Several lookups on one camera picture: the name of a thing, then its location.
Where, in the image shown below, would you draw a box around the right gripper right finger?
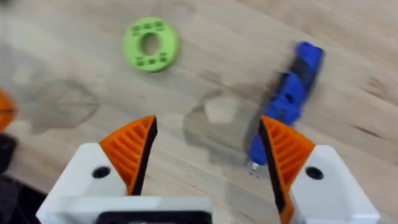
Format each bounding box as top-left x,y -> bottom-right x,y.
257,114 -> 381,224

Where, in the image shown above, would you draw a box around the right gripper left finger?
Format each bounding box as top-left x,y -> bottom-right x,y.
45,114 -> 159,198

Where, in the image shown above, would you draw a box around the blue electric screwdriver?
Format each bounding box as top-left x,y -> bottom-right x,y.
247,40 -> 326,178

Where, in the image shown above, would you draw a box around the green disc with holes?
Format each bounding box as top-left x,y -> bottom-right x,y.
121,16 -> 180,73

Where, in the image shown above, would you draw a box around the orange ribbed wedge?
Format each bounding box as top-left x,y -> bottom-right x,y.
0,88 -> 19,133

